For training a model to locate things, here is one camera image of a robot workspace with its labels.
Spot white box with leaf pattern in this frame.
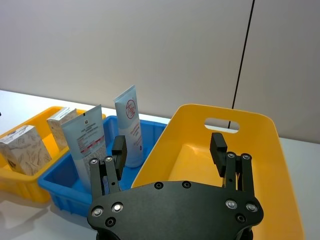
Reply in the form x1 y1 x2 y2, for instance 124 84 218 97
0 124 53 176

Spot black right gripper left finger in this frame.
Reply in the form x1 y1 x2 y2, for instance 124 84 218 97
89 135 129 201

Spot tall white patterned box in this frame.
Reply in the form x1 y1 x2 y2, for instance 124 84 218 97
46 106 78 152

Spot yellow plastic crate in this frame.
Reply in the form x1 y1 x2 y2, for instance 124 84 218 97
0 106 107 204

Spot white tube with red circle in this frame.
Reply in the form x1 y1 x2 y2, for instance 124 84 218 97
113 84 145 168

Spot blue plastic bin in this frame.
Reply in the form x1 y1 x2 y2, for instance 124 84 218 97
37 115 168 218

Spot large yellow basket with handle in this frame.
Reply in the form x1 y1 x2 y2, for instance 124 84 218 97
131 103 306 240

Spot pale blue tube with text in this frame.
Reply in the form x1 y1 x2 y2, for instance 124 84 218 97
61 104 107 191

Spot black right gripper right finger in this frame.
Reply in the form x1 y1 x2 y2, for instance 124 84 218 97
209 132 256 198

